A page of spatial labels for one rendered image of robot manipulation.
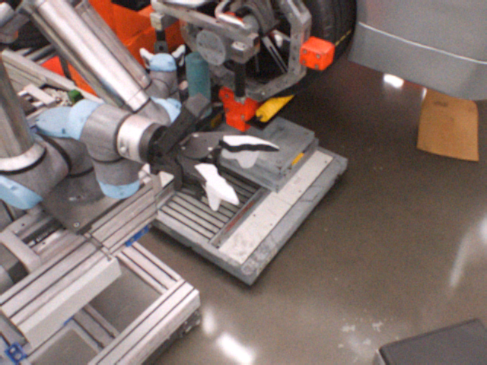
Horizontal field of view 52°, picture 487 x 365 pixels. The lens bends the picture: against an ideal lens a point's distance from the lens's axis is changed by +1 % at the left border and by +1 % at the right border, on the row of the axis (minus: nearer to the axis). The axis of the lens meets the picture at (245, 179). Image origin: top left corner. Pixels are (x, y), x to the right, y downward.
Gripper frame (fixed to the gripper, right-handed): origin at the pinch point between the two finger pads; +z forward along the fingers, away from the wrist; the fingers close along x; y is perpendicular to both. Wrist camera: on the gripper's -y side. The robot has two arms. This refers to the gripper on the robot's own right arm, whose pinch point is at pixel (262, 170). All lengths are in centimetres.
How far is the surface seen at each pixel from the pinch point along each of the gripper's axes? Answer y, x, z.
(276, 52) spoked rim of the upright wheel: 34, -110, -40
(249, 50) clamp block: 20, -77, -37
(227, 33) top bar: 17, -78, -46
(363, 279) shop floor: 112, -90, 16
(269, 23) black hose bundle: 13, -85, -34
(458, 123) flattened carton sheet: 95, -207, 33
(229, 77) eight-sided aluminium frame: 48, -106, -58
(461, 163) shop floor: 100, -177, 40
